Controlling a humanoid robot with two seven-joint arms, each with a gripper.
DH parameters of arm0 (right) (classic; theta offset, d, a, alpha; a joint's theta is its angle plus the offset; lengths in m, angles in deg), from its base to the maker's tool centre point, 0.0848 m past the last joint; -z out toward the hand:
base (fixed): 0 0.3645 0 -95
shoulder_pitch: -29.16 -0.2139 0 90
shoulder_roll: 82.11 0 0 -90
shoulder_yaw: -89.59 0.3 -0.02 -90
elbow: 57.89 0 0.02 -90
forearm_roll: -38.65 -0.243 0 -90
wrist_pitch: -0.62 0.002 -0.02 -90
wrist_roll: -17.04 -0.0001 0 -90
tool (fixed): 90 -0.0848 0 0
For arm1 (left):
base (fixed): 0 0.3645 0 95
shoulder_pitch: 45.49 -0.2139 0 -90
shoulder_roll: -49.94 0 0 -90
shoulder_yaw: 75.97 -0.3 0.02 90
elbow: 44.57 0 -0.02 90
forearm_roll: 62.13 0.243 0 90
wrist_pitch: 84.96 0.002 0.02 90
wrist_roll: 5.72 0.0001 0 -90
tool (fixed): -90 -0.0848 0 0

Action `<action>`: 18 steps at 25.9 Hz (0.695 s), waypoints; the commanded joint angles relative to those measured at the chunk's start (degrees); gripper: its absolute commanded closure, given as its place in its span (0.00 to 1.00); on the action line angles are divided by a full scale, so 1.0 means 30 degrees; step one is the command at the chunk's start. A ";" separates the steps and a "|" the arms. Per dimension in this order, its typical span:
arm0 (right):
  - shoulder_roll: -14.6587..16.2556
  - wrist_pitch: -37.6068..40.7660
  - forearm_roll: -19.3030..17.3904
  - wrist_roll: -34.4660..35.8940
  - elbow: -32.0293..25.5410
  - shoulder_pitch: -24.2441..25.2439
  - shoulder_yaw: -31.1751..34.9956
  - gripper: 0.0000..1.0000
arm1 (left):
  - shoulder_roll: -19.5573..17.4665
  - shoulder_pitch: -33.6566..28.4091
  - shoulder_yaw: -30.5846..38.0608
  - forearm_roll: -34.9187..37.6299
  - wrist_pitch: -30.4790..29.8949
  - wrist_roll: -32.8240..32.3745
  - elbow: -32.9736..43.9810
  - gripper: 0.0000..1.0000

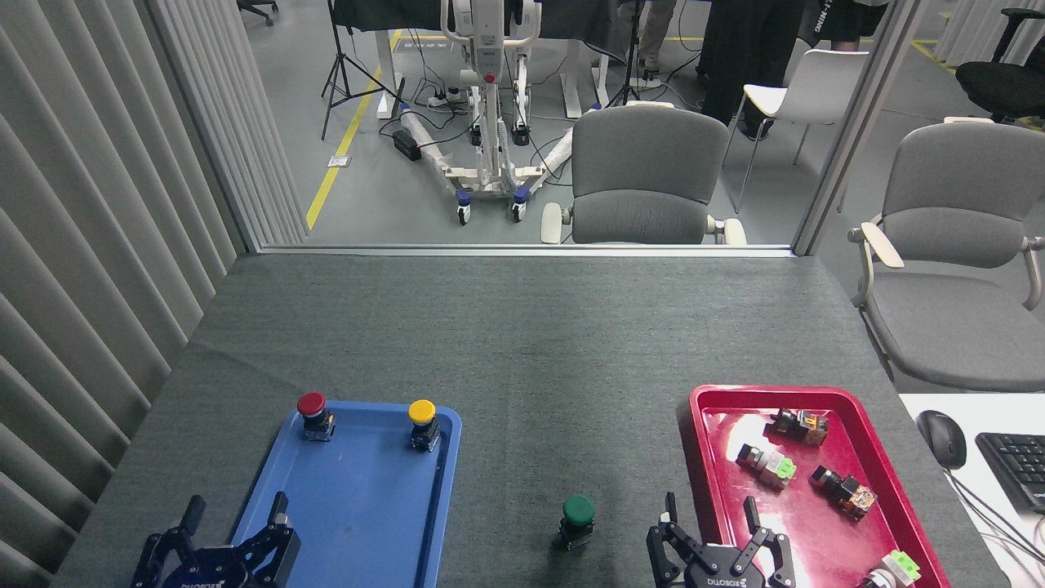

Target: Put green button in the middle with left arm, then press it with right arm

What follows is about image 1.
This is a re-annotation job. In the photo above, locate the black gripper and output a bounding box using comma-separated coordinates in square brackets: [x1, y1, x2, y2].
[647, 492, 797, 588]
[131, 492, 301, 588]

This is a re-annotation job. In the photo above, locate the green push button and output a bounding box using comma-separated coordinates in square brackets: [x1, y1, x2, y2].
[558, 495, 596, 550]

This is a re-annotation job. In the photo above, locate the red push button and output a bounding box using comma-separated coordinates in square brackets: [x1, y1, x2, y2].
[296, 392, 336, 443]

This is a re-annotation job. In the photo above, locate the yellow push button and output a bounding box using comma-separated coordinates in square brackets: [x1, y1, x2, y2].
[407, 399, 442, 452]

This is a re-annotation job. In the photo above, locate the red plastic tray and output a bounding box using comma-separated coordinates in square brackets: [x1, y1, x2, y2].
[678, 385, 952, 588]

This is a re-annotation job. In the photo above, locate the blue plastic tray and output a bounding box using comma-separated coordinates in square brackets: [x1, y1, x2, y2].
[212, 400, 463, 588]

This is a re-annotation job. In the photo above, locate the white desk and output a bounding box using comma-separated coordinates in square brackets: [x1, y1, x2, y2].
[898, 394, 1045, 588]

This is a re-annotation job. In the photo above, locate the black computer mouse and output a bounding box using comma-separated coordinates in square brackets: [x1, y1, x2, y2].
[916, 410, 967, 470]

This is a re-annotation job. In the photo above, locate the black keyboard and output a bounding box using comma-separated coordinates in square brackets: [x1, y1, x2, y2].
[975, 431, 1045, 515]

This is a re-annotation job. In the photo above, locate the grey chair with cream armrests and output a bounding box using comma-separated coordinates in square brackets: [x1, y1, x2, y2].
[847, 117, 1045, 393]
[540, 100, 748, 246]

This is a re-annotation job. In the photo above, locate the white plastic chair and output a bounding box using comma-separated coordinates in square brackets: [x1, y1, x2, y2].
[723, 49, 870, 215]

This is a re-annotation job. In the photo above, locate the black tripod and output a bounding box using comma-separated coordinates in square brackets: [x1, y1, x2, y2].
[321, 0, 405, 141]

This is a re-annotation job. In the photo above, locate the person in dark trousers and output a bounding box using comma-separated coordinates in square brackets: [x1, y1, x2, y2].
[698, 0, 809, 141]

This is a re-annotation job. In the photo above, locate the person in grey trousers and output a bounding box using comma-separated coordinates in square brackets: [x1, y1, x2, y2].
[633, 0, 678, 74]

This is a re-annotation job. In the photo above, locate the white stand on wheels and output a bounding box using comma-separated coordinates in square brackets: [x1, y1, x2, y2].
[400, 0, 576, 225]

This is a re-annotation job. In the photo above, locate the black office chair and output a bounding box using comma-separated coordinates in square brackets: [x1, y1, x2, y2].
[955, 8, 1045, 123]

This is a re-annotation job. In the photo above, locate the person in black skirt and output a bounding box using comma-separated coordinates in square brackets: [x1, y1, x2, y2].
[804, 0, 889, 52]

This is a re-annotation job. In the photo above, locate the grey switch with green block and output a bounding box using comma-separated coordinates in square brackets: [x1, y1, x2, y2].
[736, 443, 798, 491]

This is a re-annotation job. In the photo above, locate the black switch with clear orange block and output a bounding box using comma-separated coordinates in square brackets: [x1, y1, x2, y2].
[810, 465, 878, 521]

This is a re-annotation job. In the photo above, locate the white switch with green block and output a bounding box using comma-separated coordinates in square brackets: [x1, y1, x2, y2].
[857, 550, 922, 588]

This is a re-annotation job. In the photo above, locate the black mouse cable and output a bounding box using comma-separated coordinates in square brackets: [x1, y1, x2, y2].
[947, 469, 1045, 572]

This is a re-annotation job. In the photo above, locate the silver post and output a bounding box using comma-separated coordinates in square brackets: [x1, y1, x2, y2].
[792, 0, 932, 256]

